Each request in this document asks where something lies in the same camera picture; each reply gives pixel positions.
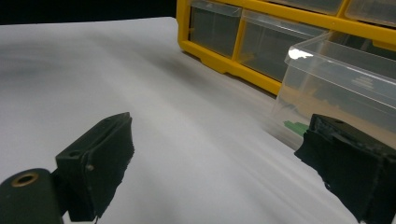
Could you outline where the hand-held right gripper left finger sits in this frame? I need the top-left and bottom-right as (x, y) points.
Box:
(55, 111), (135, 223)

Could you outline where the yellow and black organizer cabinet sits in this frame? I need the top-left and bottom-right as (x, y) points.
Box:
(176, 0), (396, 96)

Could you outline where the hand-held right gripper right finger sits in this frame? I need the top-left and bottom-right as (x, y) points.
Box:
(293, 113), (396, 224)

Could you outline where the clear plastic drawer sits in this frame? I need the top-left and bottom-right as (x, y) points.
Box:
(270, 31), (396, 151)

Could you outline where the set of clear cabinet drawers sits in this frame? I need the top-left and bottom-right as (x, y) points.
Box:
(189, 0), (396, 83)

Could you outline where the small green block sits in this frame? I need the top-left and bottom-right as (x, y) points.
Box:
(283, 119), (310, 137)

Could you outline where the white table cover sheet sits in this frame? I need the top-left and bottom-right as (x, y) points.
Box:
(0, 16), (363, 224)

